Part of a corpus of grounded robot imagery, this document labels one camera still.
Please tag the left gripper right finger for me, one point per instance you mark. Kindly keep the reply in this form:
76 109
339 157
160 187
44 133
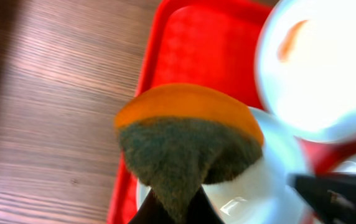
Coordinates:
201 211

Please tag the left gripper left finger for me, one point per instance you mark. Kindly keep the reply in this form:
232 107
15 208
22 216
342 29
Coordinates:
150 212

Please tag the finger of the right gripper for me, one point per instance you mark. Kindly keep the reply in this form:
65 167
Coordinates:
332 196

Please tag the orange green scrub sponge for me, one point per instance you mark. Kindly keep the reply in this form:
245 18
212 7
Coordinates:
177 137

